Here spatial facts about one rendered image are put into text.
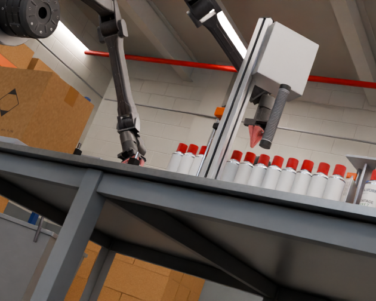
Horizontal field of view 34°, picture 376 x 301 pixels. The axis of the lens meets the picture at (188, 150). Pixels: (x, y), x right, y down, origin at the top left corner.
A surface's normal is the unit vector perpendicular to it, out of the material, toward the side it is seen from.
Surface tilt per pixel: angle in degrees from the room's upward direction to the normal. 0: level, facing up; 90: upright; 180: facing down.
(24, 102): 90
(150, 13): 90
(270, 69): 90
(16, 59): 90
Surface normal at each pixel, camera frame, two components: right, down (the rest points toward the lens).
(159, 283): -0.32, -0.39
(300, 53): 0.34, -0.15
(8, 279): -0.14, -0.28
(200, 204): -0.52, -0.43
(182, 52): 0.84, 0.17
